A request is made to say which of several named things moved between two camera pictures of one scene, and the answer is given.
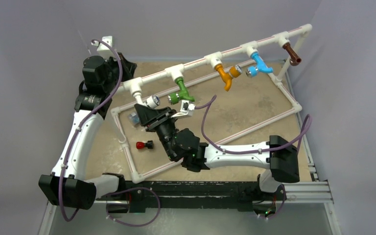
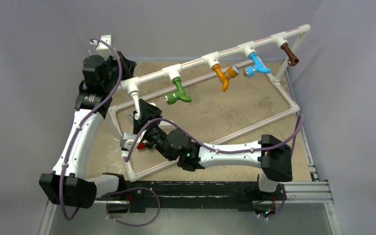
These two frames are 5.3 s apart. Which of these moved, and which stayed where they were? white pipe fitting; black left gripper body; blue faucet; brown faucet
Moved: white pipe fitting
Stayed: blue faucet; brown faucet; black left gripper body
